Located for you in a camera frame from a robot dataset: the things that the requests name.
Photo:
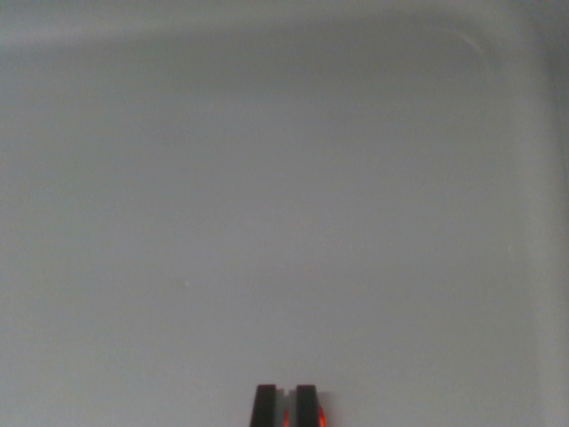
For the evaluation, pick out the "red block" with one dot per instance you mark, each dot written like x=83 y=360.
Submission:
x=322 y=417

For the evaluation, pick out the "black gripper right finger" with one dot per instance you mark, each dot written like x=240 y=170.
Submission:
x=306 y=407

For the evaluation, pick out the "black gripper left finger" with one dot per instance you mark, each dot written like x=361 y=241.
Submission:
x=266 y=407

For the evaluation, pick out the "white plastic bin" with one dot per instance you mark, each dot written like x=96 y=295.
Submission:
x=266 y=200

